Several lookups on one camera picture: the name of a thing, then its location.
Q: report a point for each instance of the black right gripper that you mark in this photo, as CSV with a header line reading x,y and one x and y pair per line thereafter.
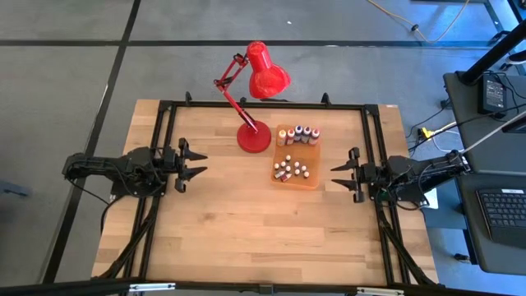
x,y
366,177

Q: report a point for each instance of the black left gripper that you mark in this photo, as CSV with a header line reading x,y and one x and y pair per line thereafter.
x,y
172,164

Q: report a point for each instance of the large red food coloring bottle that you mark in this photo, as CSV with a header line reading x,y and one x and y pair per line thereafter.
x,y
314,137

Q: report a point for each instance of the large blue food coloring bottle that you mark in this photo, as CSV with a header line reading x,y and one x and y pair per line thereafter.
x,y
298,133

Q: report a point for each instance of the large yellow food coloring bottle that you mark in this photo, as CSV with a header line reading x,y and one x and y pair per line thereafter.
x,y
282,138

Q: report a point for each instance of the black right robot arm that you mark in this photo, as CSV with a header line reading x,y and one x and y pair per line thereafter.
x,y
431,168

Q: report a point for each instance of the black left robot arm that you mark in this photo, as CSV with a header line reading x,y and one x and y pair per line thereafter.
x,y
102,166

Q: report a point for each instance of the orange translucent plastic bin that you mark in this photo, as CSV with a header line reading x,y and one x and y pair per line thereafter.
x,y
300,154

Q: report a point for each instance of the red desk lamp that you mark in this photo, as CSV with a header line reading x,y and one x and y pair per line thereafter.
x,y
255,140

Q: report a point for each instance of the yellow plug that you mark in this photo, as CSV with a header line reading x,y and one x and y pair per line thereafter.
x,y
427,132

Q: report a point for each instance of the black desk with keyboard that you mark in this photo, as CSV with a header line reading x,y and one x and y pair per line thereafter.
x,y
489,152

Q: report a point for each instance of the black keyboard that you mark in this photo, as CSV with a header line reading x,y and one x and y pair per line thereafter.
x,y
505,214

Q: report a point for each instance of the black power adapter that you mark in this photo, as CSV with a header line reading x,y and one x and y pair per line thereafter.
x,y
492,92

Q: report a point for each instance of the black pole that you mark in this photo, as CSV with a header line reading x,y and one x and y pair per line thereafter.
x,y
497,51

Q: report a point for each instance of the black aluminium table frame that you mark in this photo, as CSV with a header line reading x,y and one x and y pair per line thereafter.
x,y
205,103

